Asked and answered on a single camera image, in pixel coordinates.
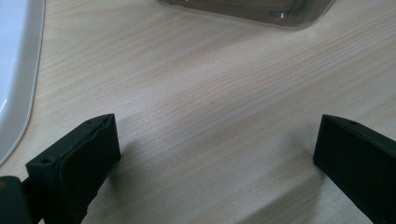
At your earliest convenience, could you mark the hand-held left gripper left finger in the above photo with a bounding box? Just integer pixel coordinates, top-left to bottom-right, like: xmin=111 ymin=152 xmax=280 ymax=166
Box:
xmin=24 ymin=113 xmax=122 ymax=224

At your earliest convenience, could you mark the clear brown storage box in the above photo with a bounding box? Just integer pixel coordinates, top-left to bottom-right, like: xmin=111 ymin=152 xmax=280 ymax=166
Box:
xmin=158 ymin=0 xmax=339 ymax=30

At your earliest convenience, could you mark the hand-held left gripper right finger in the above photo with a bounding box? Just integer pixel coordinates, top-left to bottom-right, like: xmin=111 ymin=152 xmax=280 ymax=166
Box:
xmin=312 ymin=114 xmax=396 ymax=224

